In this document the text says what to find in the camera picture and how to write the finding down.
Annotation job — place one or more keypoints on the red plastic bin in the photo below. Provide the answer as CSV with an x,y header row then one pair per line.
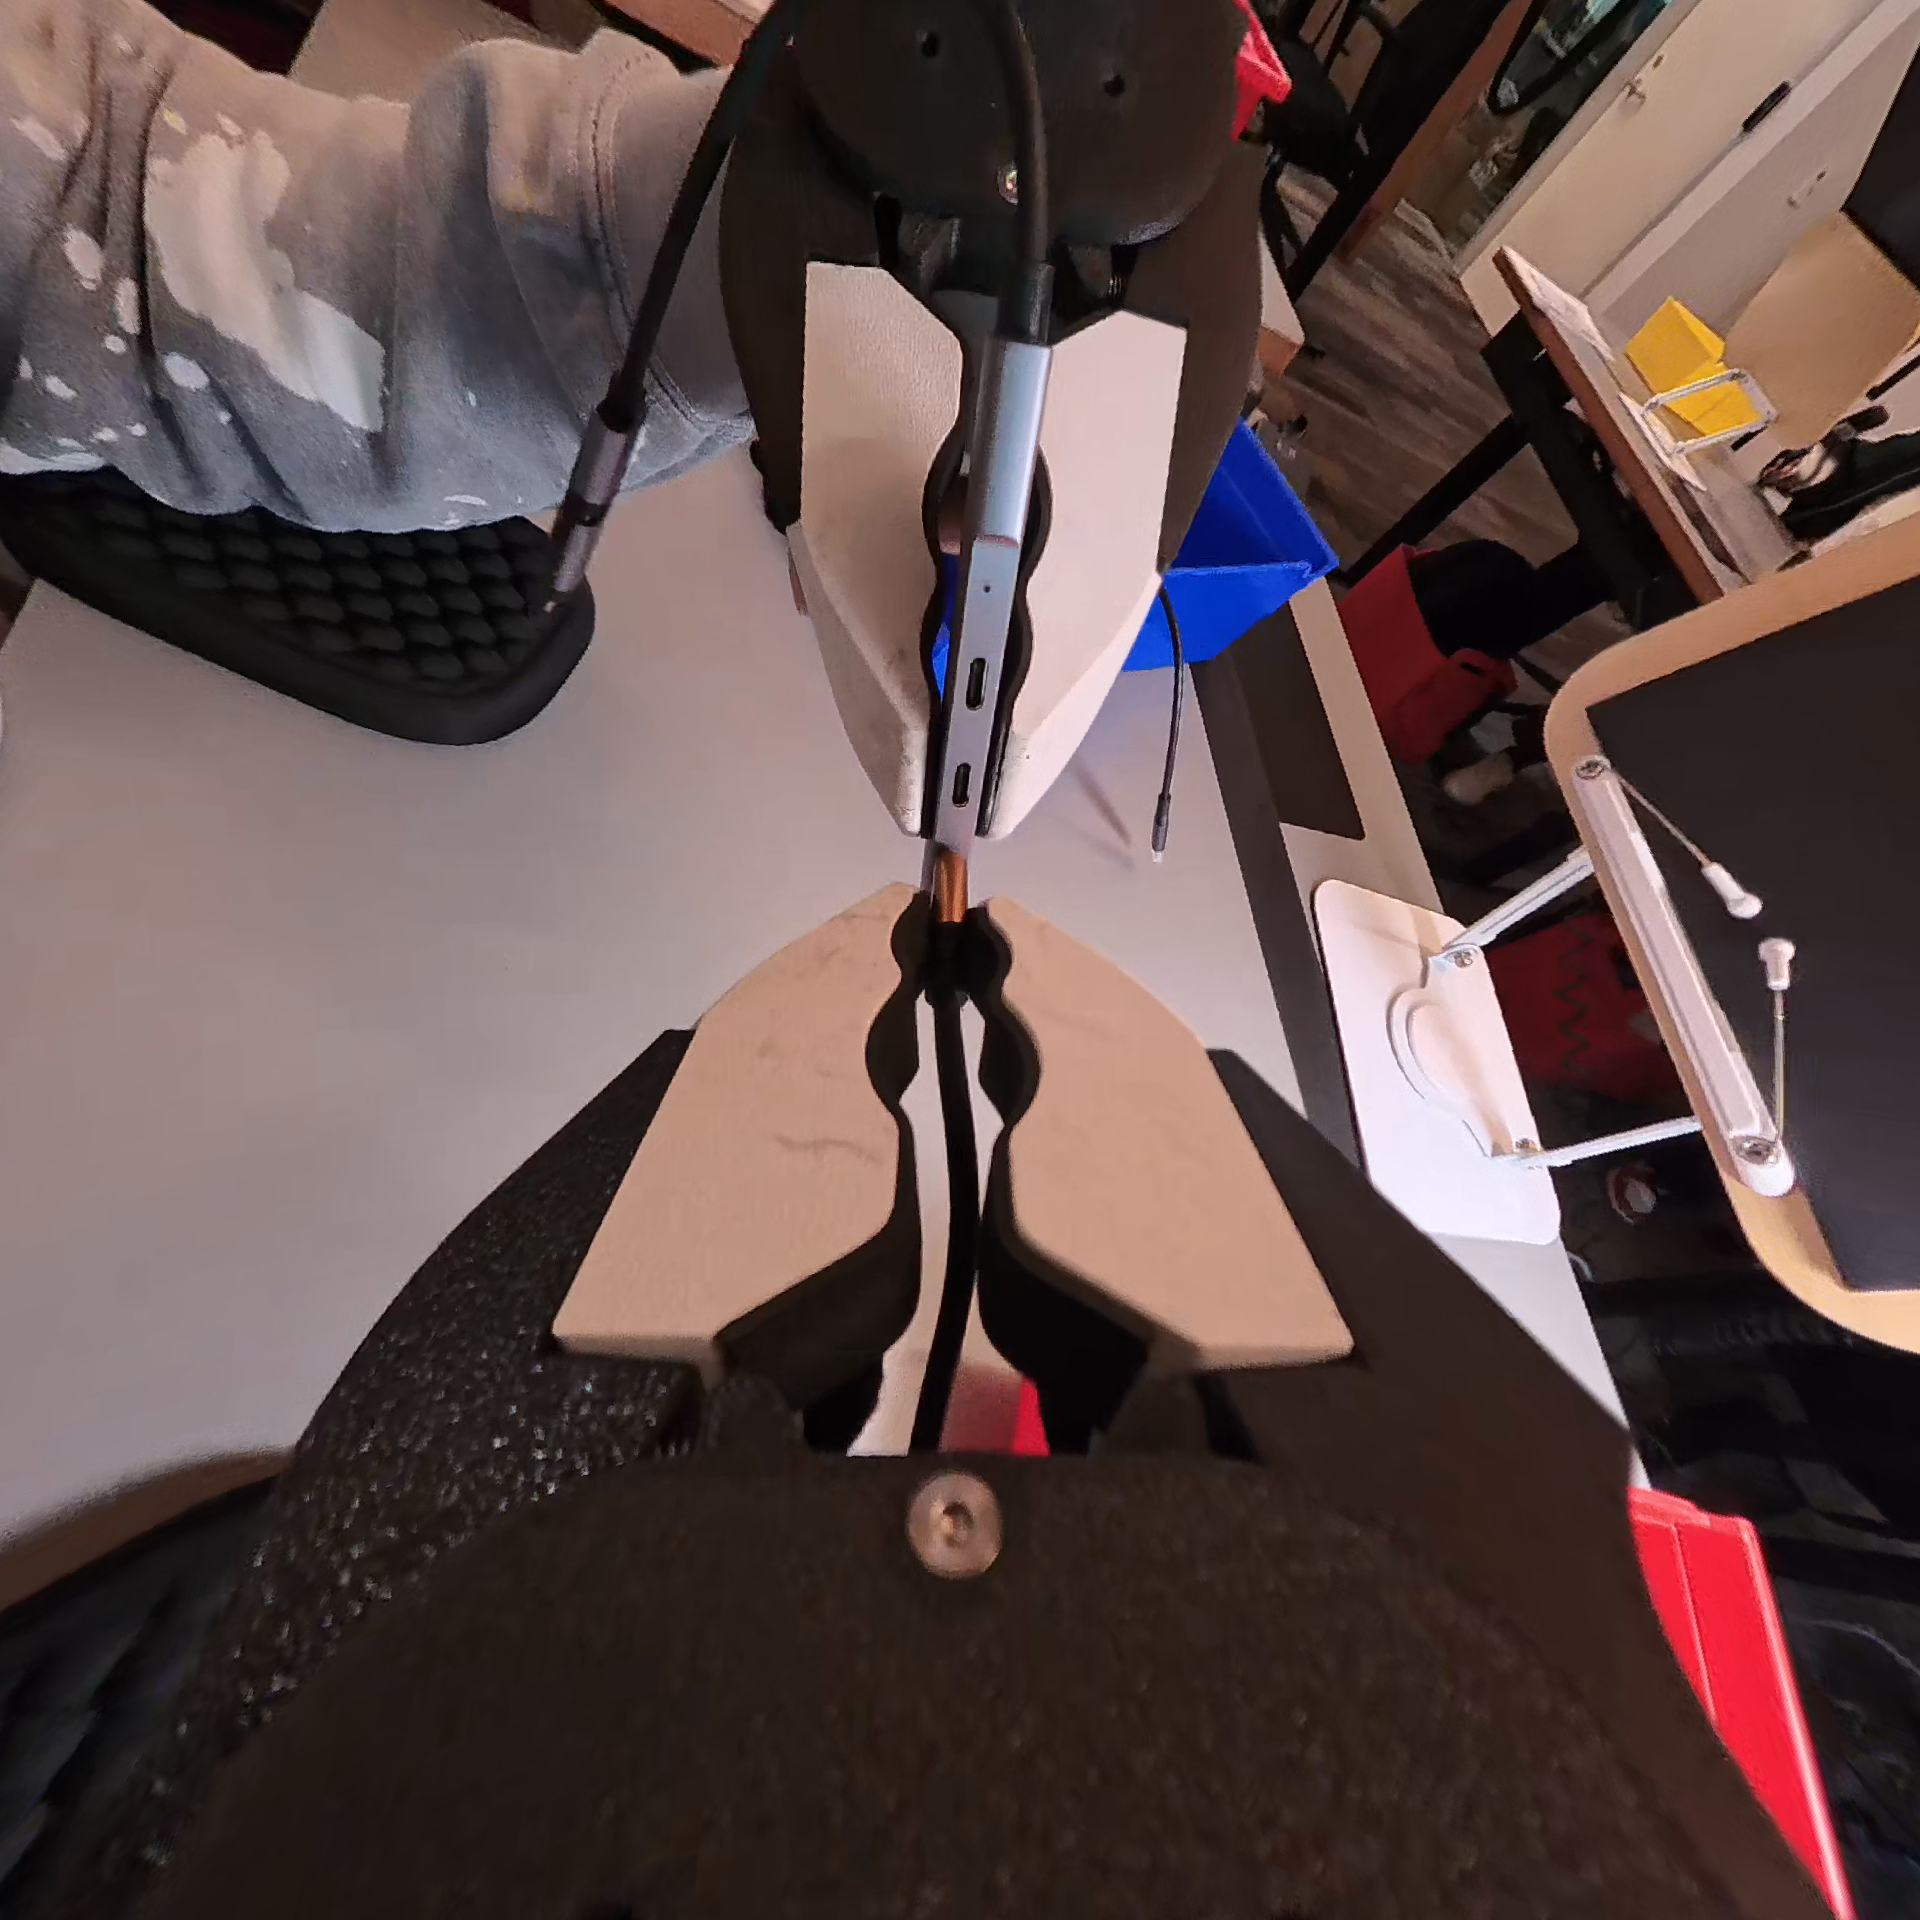
x,y
1724,1650

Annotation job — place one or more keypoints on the person's left forearm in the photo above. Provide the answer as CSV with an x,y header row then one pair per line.
x,y
301,223

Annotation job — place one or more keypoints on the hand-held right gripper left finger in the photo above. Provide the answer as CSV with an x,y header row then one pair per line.
x,y
751,1170

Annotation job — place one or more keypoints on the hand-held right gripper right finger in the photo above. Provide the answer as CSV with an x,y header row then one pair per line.
x,y
1171,1183

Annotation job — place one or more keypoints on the dark-legged wooden table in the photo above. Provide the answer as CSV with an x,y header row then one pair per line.
x,y
1589,388

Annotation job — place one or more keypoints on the cardboard sheet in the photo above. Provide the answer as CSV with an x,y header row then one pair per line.
x,y
1824,315

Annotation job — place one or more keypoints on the blue plastic bin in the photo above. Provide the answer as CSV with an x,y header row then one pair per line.
x,y
1245,555

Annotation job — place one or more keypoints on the yellow box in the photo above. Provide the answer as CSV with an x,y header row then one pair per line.
x,y
1674,341
1709,410

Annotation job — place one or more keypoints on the red bag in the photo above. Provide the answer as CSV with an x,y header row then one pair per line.
x,y
1409,660

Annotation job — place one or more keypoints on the black textured wrist pad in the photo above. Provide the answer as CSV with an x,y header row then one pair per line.
x,y
375,643
89,1723

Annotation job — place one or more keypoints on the small red bin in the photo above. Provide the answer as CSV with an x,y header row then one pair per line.
x,y
1258,51

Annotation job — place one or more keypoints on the white board stand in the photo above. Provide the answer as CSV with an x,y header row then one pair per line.
x,y
1425,1080

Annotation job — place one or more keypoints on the black board with wooden edge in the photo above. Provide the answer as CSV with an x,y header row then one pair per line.
x,y
1771,901

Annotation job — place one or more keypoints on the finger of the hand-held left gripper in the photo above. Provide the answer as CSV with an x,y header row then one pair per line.
x,y
1111,510
864,494

